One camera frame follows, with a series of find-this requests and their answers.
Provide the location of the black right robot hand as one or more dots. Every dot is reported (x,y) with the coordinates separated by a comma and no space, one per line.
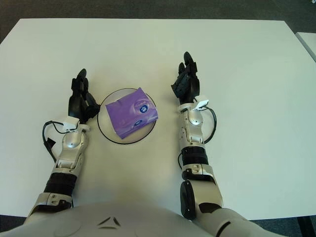
(188,86)

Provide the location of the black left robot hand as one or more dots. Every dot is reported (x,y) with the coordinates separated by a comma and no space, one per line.
(76,106)

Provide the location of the purple tissue paper pack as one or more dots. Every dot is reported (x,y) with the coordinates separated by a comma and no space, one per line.
(126,113)

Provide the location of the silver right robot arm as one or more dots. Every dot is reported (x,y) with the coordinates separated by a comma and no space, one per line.
(197,158)

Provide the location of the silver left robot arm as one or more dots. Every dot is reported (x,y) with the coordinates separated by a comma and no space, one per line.
(61,182)

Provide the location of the white plate black rim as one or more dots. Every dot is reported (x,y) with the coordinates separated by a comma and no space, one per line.
(108,134)

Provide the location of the grey robot torso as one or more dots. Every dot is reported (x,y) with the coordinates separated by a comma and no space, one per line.
(111,219)

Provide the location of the white side table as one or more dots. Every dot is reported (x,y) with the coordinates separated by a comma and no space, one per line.
(308,43)

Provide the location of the dark table leg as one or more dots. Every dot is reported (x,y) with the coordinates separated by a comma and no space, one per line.
(306,228)

